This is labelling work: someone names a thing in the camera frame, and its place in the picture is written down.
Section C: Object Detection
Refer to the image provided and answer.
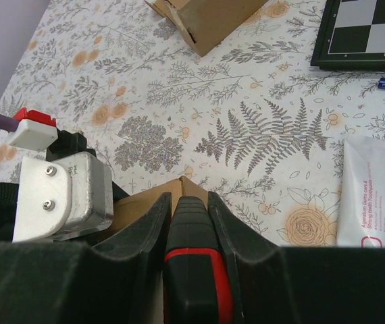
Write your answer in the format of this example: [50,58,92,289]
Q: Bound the floral table mat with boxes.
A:
[0,1,385,246]

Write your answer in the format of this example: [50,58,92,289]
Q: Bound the open brown cardboard box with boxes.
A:
[145,0,266,57]

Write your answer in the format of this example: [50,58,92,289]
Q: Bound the brown cardboard box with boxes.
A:
[94,175,213,247]
[145,0,266,57]

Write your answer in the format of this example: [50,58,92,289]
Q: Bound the red black utility knife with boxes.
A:
[163,196,234,324]

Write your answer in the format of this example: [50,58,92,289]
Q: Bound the black white chessboard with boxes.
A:
[311,0,385,71]

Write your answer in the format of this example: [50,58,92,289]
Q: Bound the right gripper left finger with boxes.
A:
[0,192,172,323]

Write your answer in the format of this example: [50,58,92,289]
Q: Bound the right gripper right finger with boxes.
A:
[207,192,385,323]

